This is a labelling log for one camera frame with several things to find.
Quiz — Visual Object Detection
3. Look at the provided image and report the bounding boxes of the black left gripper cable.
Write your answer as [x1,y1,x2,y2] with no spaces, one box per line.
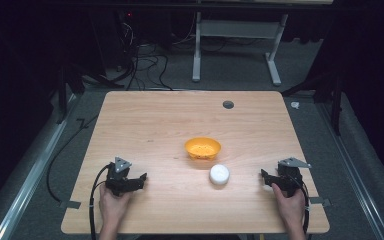
[88,162,114,240]

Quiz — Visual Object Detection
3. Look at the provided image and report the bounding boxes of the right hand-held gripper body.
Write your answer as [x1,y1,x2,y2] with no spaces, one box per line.
[276,157,313,198]

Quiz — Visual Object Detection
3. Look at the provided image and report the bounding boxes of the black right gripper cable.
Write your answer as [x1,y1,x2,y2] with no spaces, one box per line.
[294,179,311,235]

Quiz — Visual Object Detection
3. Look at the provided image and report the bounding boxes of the black metal stand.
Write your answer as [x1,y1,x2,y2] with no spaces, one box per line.
[55,62,125,125]
[280,72,344,136]

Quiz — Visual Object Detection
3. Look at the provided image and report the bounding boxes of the person's right hand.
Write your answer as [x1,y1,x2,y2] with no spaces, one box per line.
[271,183,307,230]

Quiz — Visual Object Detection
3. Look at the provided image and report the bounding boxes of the long black floor cable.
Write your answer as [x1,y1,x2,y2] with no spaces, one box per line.
[45,114,100,203]

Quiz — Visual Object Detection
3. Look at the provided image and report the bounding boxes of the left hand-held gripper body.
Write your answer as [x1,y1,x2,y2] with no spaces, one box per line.
[105,156,135,197]

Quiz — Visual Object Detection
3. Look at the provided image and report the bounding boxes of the orange plastic bowl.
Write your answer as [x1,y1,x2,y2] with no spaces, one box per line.
[184,136,223,162]

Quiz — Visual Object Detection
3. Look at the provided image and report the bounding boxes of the bundle of black floor cables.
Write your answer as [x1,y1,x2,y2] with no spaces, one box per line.
[113,19,198,92]

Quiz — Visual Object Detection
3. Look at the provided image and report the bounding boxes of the silver floor rail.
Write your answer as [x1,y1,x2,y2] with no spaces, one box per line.
[316,101,384,240]
[0,93,78,240]

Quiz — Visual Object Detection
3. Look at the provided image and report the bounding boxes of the white metal desk frame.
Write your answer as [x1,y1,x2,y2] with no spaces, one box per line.
[191,11,290,87]

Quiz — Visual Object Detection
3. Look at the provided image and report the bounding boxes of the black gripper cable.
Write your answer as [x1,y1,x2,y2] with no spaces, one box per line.
[88,162,114,240]
[294,179,311,235]

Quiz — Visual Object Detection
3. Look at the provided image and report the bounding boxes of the person's left hand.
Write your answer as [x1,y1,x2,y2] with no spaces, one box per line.
[98,183,133,228]

